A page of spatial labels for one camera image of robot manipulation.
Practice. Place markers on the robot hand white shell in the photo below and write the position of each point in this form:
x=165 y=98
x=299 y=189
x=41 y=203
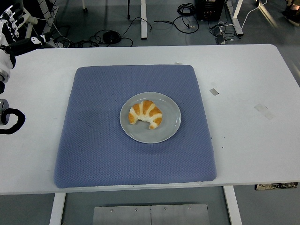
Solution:
x=5 y=61

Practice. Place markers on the croissant bread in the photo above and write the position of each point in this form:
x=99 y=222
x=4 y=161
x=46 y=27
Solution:
x=146 y=110

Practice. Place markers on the white office chair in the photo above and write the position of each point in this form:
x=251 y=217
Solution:
x=29 y=20

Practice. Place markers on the blue quilted mat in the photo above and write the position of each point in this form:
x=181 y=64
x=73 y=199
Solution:
x=98 y=140

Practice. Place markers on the black pole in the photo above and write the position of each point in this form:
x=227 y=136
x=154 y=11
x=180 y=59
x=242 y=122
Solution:
x=128 y=9

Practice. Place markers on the white desk leg with foot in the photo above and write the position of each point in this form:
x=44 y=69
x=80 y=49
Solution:
x=237 y=21
x=143 y=21

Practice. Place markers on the white table leg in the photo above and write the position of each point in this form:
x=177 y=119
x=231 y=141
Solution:
x=57 y=208
x=232 y=206

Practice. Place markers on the grey round plate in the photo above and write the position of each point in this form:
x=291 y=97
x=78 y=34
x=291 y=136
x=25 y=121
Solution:
x=168 y=117

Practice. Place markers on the black equipment box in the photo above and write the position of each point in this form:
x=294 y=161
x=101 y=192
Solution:
x=208 y=9

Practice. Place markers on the small grey tape piece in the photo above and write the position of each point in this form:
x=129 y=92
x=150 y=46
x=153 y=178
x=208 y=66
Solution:
x=214 y=92

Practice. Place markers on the grey foot pedal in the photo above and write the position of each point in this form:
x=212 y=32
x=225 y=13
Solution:
x=220 y=40
x=218 y=30

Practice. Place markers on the clear tape patch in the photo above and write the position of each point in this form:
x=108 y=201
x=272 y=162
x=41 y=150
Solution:
x=263 y=110

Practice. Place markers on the person's foot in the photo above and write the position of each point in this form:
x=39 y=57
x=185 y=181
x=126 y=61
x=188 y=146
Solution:
x=291 y=16

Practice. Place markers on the white desk frame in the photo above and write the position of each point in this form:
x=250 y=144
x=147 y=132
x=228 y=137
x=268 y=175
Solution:
x=50 y=21

